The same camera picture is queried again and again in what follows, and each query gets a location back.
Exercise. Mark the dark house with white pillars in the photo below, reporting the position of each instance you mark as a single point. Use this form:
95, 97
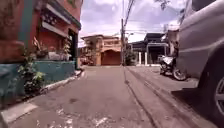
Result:
151, 48

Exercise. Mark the teal low wall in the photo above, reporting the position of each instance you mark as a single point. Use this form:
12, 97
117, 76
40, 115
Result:
50, 71

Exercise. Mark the grey van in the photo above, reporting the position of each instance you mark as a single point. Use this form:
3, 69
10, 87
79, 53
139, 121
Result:
203, 56

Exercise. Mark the red brick building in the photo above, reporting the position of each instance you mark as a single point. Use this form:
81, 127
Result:
36, 30

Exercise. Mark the motorcycle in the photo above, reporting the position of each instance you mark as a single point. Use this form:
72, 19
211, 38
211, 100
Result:
170, 67

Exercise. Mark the orange building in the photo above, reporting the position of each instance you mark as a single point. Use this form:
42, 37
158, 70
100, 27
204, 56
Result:
103, 50

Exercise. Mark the concrete kerb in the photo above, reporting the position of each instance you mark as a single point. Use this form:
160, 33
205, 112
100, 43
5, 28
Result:
20, 110

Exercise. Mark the grey asphalt road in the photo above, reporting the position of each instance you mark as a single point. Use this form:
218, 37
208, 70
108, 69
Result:
100, 96

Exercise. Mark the potted plants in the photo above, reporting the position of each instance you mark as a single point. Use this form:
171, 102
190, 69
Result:
31, 75

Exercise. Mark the utility pole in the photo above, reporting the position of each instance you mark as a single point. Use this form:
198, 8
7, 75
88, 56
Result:
122, 41

